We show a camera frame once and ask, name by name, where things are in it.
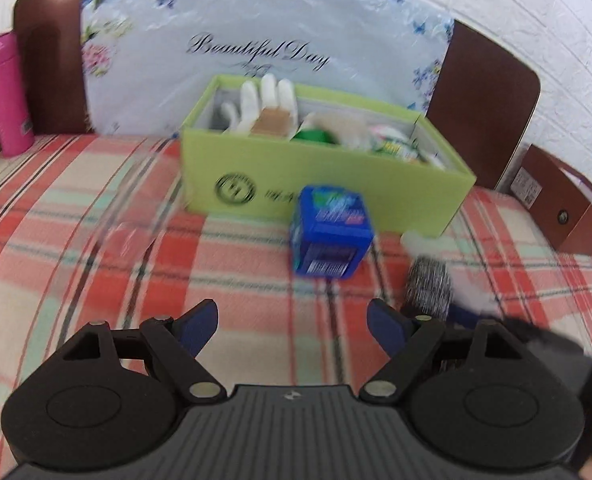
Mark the plaid tablecloth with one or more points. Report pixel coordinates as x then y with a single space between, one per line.
51 240

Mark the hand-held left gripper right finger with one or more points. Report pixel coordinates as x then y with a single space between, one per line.
384 327

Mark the lime green cardboard box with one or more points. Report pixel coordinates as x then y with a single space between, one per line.
276 180

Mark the blue square tin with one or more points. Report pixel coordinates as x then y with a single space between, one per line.
331 232

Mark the brown cardboard box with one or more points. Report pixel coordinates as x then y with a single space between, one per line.
560 205

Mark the white cotton glove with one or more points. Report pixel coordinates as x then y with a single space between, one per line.
261 100

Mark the pink thermos bottle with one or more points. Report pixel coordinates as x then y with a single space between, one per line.
8 100

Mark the yellow white medicine box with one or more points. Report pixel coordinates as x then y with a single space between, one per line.
400 147

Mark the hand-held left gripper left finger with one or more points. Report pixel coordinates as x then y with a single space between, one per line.
198 327

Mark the brown wooden chair back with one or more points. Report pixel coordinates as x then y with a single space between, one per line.
485 110

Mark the floral plastic bag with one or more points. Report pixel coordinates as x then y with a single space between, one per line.
256 35

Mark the steel wool scrubber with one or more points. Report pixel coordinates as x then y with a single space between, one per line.
428 285

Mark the green small item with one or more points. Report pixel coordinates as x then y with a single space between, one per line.
316 136

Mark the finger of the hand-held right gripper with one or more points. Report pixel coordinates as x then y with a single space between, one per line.
550 341

